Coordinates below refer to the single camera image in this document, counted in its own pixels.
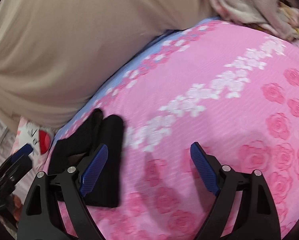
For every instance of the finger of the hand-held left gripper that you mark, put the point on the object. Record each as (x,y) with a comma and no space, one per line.
(23,152)
(17,166)

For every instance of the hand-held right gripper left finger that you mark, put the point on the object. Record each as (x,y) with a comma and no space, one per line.
(95,166)

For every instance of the white cartoon face pillow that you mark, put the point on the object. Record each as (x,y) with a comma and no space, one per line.
(27,132)

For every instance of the pink rose print bed sheet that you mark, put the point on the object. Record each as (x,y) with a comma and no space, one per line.
(214,80)

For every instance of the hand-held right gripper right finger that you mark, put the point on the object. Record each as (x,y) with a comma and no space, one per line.
(204,167)

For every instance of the beige duvet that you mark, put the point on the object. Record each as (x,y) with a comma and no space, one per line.
(64,42)

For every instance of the pale floral plush blanket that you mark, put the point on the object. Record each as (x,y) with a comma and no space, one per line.
(239,2)

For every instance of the black pants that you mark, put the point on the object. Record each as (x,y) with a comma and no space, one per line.
(112,140)

